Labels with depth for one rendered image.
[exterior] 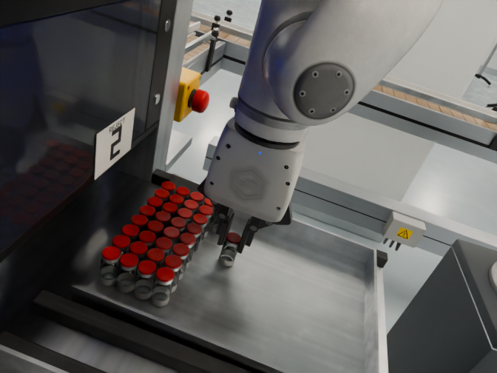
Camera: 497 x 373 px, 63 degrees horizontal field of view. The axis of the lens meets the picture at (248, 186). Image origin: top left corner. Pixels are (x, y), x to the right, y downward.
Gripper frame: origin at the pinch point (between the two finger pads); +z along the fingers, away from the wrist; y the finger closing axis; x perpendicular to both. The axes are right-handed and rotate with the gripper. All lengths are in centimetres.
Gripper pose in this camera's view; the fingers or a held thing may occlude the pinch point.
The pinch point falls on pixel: (235, 231)
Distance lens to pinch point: 53.2
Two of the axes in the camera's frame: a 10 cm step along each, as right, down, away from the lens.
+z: -2.5, 8.0, 5.4
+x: 2.6, -4.9, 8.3
